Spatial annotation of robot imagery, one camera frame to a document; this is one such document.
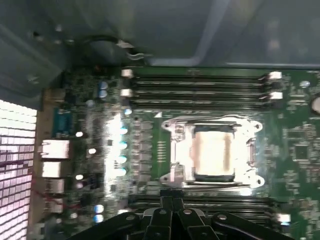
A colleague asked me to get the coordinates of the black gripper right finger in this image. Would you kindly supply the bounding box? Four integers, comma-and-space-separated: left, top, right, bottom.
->
172, 189, 286, 240

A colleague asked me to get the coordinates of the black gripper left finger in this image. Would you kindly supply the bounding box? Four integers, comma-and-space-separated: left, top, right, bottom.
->
71, 189, 174, 240

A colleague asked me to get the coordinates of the silver CPU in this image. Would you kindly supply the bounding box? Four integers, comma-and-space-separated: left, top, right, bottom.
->
192, 123, 237, 181

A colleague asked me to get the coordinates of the thin metal locking lever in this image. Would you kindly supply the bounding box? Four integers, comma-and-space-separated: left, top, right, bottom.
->
163, 113, 263, 126
161, 181, 265, 191

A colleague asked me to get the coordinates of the CPU socket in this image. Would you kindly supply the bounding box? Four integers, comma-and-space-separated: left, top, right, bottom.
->
159, 113, 266, 191

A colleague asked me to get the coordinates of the black RAM slot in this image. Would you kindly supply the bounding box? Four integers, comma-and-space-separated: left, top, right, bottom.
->
129, 82, 271, 91
119, 88, 283, 101
127, 201, 291, 211
127, 211, 292, 222
129, 98, 271, 110
121, 68, 283, 83
127, 192, 291, 201

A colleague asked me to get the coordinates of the green motherboard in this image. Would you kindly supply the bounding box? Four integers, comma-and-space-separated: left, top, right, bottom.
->
37, 66, 320, 240

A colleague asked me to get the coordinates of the silver port block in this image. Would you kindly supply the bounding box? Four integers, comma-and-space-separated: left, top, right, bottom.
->
41, 139, 71, 160
41, 161, 65, 179
43, 178, 66, 195

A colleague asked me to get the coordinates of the blue port connector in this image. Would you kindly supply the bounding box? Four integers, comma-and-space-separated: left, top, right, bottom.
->
53, 108, 75, 137

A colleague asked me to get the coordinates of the round coin cell battery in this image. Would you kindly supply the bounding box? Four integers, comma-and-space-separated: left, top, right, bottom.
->
310, 96, 320, 115

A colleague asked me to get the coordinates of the black and silver PC case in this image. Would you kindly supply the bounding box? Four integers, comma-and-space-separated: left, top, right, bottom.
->
0, 0, 320, 240

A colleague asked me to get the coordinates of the thin red wire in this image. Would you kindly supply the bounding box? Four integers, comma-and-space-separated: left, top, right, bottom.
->
31, 189, 85, 211

